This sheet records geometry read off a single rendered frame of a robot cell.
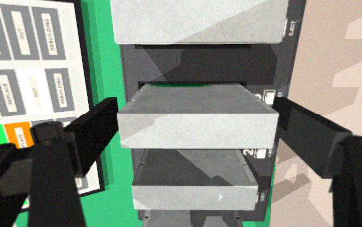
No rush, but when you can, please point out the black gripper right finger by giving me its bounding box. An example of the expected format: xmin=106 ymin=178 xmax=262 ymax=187
xmin=272 ymin=97 xmax=362 ymax=227

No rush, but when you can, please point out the green mat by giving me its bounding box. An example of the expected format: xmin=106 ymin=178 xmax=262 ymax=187
xmin=80 ymin=0 xmax=275 ymax=227

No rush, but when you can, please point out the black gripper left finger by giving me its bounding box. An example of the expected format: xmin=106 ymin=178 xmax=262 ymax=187
xmin=0 ymin=97 xmax=119 ymax=227

